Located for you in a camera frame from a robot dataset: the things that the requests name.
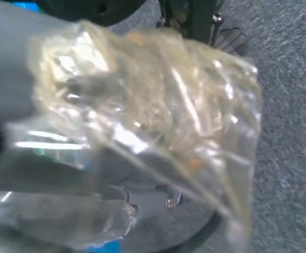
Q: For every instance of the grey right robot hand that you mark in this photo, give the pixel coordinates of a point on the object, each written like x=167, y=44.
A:
x=5, y=69

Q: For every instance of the black robot waist shell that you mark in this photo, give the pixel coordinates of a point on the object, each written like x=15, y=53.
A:
x=89, y=12

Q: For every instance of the clear plastic wrap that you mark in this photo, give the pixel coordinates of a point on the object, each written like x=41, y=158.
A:
x=156, y=115

